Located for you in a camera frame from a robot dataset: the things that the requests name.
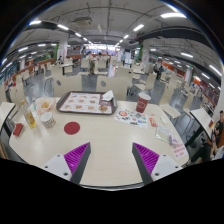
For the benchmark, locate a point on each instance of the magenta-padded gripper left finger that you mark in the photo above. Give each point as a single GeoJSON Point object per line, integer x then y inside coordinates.
{"type": "Point", "coordinates": [76, 158]}

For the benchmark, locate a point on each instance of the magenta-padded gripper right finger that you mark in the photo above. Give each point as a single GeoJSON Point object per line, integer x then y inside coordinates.
{"type": "Point", "coordinates": [147, 158]}

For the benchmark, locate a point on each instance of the clear bottle with yellow cap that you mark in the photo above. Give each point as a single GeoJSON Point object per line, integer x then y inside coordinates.
{"type": "Point", "coordinates": [29, 118]}

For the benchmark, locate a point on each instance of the clear plastic packet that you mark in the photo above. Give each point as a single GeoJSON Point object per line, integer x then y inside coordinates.
{"type": "Point", "coordinates": [163, 134]}

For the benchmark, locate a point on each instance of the flat round red coaster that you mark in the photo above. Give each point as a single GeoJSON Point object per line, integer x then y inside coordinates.
{"type": "Point", "coordinates": [71, 128]}

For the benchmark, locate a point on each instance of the pink table sticker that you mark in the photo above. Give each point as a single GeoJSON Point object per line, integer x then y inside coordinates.
{"type": "Point", "coordinates": [179, 150]}

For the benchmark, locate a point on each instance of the red sauce packet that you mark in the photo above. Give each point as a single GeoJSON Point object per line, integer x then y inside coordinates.
{"type": "Point", "coordinates": [153, 122]}

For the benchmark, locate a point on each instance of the red paper cup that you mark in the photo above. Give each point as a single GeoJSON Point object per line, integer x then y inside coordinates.
{"type": "Point", "coordinates": [142, 103]}

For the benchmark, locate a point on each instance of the dark brown food tray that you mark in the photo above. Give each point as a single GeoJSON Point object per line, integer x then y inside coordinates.
{"type": "Point", "coordinates": [58, 106]}

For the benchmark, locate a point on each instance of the printed paper tray liner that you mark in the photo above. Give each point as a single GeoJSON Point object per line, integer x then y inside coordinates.
{"type": "Point", "coordinates": [83, 102]}

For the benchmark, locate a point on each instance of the crumpled food wrapper with fries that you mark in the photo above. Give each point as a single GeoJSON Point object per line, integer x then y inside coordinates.
{"type": "Point", "coordinates": [45, 106]}

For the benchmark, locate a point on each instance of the small red card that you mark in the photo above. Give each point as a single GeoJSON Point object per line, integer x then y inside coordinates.
{"type": "Point", "coordinates": [18, 129]}

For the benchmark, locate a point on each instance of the small clear plastic bottle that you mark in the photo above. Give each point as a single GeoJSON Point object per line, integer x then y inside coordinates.
{"type": "Point", "coordinates": [34, 105]}

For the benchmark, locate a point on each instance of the neighbouring beige table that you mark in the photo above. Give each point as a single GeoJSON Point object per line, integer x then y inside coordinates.
{"type": "Point", "coordinates": [203, 118]}
{"type": "Point", "coordinates": [5, 111]}

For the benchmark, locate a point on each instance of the crumpled white napkin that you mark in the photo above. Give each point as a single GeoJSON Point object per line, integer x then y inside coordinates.
{"type": "Point", "coordinates": [107, 96]}

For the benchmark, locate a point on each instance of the beige chair with oval hole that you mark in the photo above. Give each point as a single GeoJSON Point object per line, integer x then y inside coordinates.
{"type": "Point", "coordinates": [113, 87]}
{"type": "Point", "coordinates": [68, 86]}

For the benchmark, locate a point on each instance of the person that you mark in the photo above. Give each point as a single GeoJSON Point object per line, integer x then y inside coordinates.
{"type": "Point", "coordinates": [218, 130]}
{"type": "Point", "coordinates": [156, 69]}
{"type": "Point", "coordinates": [162, 70]}

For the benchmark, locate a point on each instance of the group of beige chairs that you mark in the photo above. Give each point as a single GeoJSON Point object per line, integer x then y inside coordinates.
{"type": "Point", "coordinates": [150, 81]}

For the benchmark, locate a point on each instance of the plain beige chair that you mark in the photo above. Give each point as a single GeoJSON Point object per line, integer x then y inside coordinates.
{"type": "Point", "coordinates": [17, 95]}

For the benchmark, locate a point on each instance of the ceiling air conditioner unit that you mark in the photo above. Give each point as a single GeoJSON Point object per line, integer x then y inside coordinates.
{"type": "Point", "coordinates": [82, 21]}

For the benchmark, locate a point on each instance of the ceiling strip lights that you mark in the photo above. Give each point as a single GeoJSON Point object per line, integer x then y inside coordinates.
{"type": "Point", "coordinates": [171, 15]}

